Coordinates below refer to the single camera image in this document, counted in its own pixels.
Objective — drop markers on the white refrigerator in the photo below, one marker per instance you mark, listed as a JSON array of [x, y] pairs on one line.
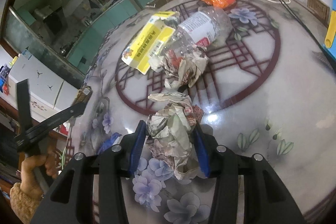
[[49, 93]]

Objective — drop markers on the newspaper ball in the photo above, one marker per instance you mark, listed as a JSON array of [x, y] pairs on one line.
[[181, 70], [170, 133]]

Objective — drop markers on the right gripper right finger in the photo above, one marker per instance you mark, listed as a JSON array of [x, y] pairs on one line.
[[205, 146]]

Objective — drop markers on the teal kitchen counter cabinets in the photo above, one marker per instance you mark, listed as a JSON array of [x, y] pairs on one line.
[[87, 41]]

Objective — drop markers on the blue yellow toy box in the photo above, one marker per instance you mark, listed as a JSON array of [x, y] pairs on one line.
[[330, 43]]

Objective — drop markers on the knitted beige sleeve forearm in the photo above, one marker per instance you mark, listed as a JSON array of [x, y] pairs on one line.
[[25, 201]]

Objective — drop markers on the yellow cardboard box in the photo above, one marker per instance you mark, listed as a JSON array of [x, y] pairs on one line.
[[150, 40]]

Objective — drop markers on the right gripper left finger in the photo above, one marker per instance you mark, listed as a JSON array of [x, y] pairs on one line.
[[135, 142]]

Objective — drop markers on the clear plastic water bottle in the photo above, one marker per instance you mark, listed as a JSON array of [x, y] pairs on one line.
[[208, 25]]

